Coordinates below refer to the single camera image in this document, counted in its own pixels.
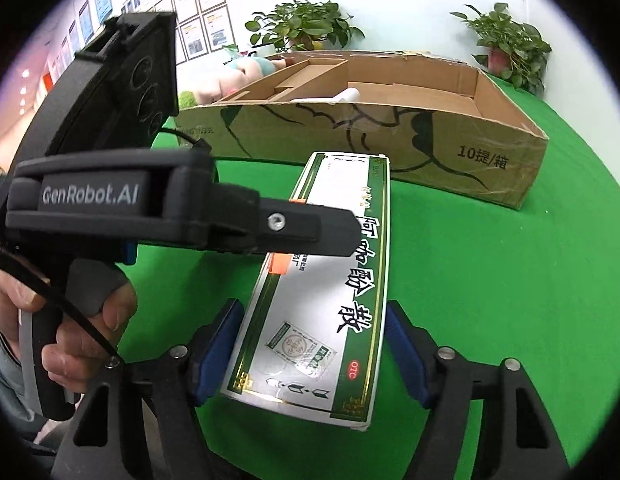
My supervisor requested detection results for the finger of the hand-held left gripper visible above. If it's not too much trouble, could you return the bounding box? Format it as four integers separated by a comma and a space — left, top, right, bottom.
210, 182, 361, 259

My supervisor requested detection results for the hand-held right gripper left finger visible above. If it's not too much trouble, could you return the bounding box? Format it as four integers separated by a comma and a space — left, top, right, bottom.
54, 298, 245, 480

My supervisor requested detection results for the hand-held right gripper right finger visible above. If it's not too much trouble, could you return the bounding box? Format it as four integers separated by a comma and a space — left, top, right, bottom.
384, 300, 571, 480

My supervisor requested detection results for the white and green medicine box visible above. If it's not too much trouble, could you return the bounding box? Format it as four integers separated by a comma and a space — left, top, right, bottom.
219, 151, 391, 431

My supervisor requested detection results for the white hair dryer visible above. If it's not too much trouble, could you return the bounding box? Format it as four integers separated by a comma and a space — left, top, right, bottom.
294, 87, 361, 104

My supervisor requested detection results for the plain brown cardboard box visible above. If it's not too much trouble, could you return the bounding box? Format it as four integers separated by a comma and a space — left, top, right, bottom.
230, 58, 349, 104

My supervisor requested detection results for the large printed cardboard box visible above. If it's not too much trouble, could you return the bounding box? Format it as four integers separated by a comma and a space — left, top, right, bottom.
174, 49, 549, 211

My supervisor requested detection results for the person's left forearm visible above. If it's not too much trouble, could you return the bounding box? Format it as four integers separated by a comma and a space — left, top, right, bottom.
0, 317, 46, 433

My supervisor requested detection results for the person's left hand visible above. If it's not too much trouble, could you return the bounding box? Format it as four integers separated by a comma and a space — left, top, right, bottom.
0, 265, 139, 395

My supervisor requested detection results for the pink plush pig toy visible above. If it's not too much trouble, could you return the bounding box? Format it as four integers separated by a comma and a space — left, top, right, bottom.
177, 54, 287, 106

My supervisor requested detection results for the potted plant in white pot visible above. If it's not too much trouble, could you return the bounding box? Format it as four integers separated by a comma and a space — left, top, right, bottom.
244, 0, 366, 54

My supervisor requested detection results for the potted plant in red pot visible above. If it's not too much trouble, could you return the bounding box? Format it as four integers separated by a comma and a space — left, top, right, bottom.
449, 2, 554, 97

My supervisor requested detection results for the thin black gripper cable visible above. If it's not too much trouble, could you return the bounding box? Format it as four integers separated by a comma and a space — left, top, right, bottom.
159, 127, 211, 152

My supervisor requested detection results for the row of blue wall posters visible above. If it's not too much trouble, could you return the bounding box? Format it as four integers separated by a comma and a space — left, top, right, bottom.
64, 0, 114, 47

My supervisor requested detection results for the wall of framed certificates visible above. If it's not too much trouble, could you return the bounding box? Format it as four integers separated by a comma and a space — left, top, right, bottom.
118, 0, 237, 65

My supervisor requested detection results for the thick black gripper cable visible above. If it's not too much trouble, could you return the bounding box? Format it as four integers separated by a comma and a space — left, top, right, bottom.
0, 244, 123, 367

